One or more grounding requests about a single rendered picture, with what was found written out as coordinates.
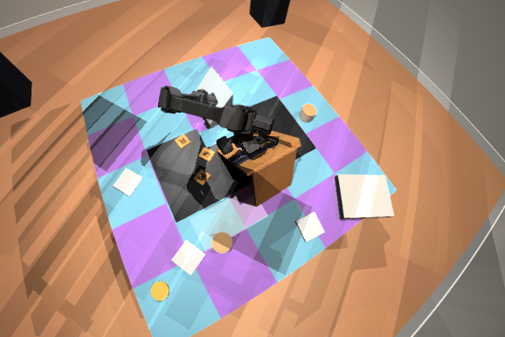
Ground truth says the yellow round disc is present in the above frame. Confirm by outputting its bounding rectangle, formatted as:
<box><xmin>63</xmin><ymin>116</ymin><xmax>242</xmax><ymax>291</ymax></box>
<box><xmin>150</xmin><ymin>281</ymin><xmax>169</xmax><ymax>301</ymax></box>

